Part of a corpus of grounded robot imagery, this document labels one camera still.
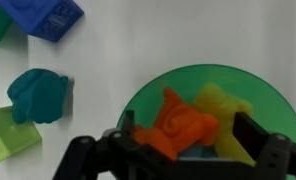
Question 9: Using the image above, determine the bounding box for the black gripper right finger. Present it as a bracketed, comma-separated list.
[217, 111, 296, 180]

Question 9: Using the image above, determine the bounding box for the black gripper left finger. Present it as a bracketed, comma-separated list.
[52, 109, 181, 180]

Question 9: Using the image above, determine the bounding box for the orange snail toy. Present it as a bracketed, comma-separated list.
[131, 87, 221, 162]

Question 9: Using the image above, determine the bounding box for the yellow soft toy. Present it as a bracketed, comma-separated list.
[191, 83, 257, 167]

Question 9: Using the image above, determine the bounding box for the teal soft animal toy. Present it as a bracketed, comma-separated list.
[6, 68, 70, 125]

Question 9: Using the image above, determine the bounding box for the green translucent plastic bowl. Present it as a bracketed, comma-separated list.
[116, 63, 296, 180]

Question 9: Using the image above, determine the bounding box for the light green soft block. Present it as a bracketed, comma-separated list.
[0, 105, 43, 169]

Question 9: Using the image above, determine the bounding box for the blue soft block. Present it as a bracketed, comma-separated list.
[0, 0, 85, 44]

